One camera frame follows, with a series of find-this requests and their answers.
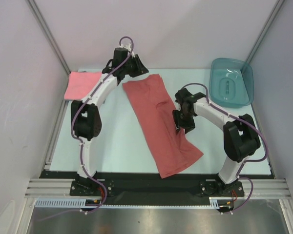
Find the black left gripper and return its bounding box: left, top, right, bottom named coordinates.
left=123, top=55, right=149, bottom=78

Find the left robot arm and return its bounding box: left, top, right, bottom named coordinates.
left=71, top=46, right=148, bottom=195

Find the red t shirt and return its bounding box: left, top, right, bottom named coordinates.
left=123, top=74, right=203, bottom=178

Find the aluminium corner post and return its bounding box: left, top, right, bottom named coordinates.
left=245, top=0, right=287, bottom=63
left=25, top=0, right=71, bottom=75

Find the right aluminium corner post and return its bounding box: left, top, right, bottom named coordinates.
left=245, top=0, right=287, bottom=63

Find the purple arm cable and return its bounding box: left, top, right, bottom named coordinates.
left=36, top=36, right=135, bottom=221
left=178, top=83, right=270, bottom=215

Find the grey slotted cable duct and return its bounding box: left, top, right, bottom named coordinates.
left=35, top=197, right=233, bottom=209

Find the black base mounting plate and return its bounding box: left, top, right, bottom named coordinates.
left=39, top=171, right=273, bottom=201

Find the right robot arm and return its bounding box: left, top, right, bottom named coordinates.
left=172, top=88, right=261, bottom=195

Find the teal plastic basin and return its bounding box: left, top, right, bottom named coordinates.
left=209, top=58, right=254, bottom=108

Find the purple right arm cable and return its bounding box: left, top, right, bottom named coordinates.
left=178, top=83, right=270, bottom=215

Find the folded pink t shirt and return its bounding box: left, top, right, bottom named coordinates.
left=64, top=72, right=102, bottom=100

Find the left aluminium corner post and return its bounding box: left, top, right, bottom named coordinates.
left=25, top=0, right=71, bottom=75

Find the aluminium front rail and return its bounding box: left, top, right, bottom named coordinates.
left=25, top=178, right=292, bottom=199

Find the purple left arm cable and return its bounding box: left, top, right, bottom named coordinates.
left=36, top=36, right=135, bottom=221

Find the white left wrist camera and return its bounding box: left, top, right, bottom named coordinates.
left=119, top=43, right=133, bottom=51

